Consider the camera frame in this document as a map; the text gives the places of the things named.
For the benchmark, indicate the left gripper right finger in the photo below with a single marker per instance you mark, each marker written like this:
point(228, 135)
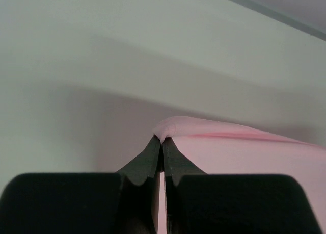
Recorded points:
point(197, 202)

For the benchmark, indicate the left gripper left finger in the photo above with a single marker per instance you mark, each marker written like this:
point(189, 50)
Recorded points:
point(125, 201)

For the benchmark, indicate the pink t-shirt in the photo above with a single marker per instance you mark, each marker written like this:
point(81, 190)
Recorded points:
point(227, 148)

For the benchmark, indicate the right aluminium corner post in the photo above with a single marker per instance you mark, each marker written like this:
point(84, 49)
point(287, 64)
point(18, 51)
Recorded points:
point(281, 17)

